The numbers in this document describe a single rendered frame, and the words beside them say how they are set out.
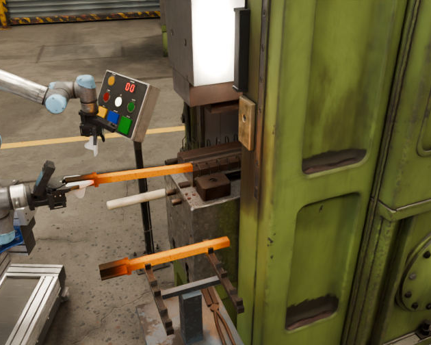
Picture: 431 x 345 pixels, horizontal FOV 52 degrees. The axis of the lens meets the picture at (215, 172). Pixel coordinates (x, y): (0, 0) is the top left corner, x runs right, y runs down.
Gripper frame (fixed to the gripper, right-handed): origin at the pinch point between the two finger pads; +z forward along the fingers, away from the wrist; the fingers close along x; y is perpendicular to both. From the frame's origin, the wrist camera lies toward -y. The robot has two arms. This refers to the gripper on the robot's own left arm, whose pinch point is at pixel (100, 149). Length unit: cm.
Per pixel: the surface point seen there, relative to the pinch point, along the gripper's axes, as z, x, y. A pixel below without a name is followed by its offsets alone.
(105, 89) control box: -18.2, -31.5, 3.8
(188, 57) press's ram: -52, 29, -46
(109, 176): -19, 56, -20
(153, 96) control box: -20.2, -17.4, -23.6
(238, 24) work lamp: -66, 41, -63
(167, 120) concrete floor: 94, -245, 8
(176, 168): -17, 46, -42
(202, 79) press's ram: -45, 31, -51
